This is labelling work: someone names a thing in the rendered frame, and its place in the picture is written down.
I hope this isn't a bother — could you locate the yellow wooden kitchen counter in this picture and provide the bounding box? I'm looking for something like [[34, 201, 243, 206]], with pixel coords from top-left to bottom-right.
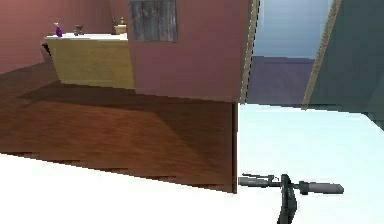
[[42, 32, 136, 91]]

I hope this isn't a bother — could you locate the purple spray bottle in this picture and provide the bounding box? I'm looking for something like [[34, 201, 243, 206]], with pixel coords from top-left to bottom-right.
[[53, 22, 64, 38]]

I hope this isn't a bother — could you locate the tan doorway frame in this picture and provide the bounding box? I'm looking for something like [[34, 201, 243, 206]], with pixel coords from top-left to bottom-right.
[[239, 0, 343, 111]]

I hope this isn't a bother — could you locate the grey framed wall picture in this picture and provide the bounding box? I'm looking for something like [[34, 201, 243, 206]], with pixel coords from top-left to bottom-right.
[[128, 0, 179, 43]]

